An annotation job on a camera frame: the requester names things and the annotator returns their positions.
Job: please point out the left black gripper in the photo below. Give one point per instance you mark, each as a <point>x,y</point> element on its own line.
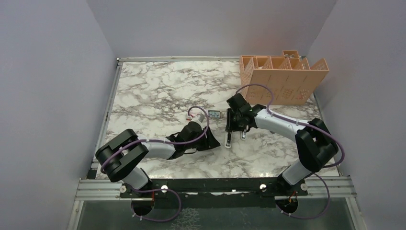
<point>208,143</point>

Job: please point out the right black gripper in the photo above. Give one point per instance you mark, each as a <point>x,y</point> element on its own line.
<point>230,126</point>

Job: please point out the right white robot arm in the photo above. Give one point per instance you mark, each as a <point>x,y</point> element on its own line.
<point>313,142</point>

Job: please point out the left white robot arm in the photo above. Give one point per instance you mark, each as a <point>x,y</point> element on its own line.
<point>120,156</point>

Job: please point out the grey teal staple box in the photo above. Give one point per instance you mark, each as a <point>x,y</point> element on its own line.
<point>214,114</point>

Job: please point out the red white staple box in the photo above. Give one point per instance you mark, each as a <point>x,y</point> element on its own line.
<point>189,117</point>

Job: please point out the orange desk organizer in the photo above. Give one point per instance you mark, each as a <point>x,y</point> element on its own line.
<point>287,79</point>

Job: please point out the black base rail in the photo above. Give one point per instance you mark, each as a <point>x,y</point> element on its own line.
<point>212,193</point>

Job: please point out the aluminium table frame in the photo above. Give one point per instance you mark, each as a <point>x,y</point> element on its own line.
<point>98,206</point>

